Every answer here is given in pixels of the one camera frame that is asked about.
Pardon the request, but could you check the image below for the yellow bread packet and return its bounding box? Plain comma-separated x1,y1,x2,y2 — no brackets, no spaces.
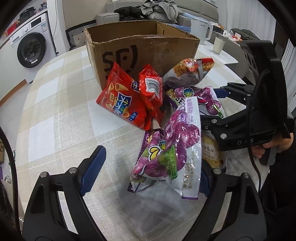
201,133,226,169

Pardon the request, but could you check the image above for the noodle snack bag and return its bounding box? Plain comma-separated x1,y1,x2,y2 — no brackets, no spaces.
162,58,215,88

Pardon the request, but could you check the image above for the person's right hand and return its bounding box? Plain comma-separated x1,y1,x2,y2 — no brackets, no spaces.
251,133,293,159

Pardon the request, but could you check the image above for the purple snack bag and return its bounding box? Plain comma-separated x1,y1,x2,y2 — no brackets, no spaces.
166,86,226,118
128,96,202,199

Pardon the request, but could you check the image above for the white cup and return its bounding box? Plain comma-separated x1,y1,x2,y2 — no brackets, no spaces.
213,37,225,54

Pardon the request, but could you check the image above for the checkered tablecloth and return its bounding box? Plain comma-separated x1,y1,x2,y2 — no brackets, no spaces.
14,44,255,235

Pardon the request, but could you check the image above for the white electric kettle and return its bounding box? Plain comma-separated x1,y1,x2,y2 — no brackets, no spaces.
190,18,213,45

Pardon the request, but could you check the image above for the small red snack packet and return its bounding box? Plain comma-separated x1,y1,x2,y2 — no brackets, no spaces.
138,64,165,125

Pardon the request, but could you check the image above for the grey sofa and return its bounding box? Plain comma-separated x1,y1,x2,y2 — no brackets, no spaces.
94,1,219,27

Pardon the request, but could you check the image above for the red cone snack bag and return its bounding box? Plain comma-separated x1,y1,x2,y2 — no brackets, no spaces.
96,62,152,131

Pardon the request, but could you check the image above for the grey clothes pile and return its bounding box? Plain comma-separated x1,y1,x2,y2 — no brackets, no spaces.
139,1,179,23

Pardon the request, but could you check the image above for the brown cardboard box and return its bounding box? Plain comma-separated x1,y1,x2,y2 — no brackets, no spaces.
84,20,200,89

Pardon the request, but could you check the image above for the black jacket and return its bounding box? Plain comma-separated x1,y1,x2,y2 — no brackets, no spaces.
114,6,144,21

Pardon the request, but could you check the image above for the patterned floor mat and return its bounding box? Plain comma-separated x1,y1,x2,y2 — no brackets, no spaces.
65,20,96,51

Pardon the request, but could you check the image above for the white washing machine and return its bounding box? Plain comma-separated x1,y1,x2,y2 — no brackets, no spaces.
9,12,57,83

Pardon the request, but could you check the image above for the black rice cooker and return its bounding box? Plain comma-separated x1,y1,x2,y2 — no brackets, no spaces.
19,7,36,24

